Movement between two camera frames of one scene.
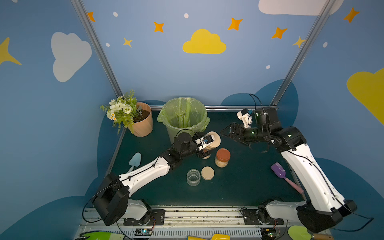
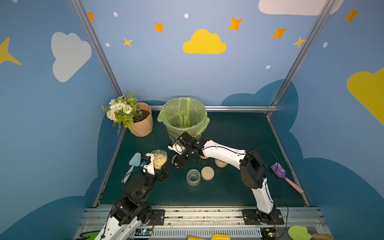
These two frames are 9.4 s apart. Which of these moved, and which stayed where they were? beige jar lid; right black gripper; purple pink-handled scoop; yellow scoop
Moved: right black gripper
Stayed: purple pink-handled scoop; beige jar lid; yellow scoop
